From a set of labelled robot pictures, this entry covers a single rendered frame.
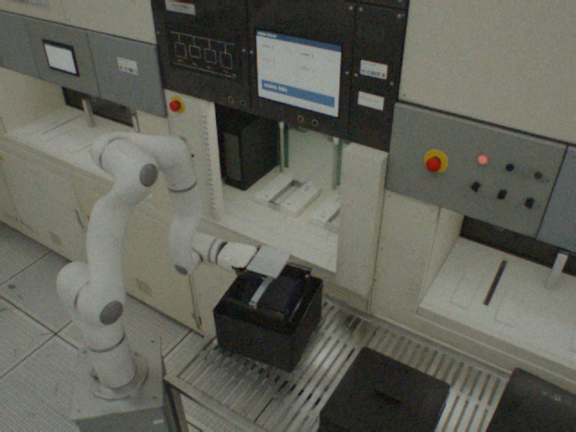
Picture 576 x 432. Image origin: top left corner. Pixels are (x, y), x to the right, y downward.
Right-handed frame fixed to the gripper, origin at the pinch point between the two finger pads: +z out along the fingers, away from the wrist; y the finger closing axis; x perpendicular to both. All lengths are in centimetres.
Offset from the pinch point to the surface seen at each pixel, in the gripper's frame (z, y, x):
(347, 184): 18.4, -19.2, 23.1
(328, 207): 0, -57, -16
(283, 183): -24, -66, -16
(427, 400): 56, 15, -20
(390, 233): 32.5, -21.9, 6.6
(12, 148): -183, -58, -28
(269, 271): 3.0, 4.5, 2.6
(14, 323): -160, -6, -106
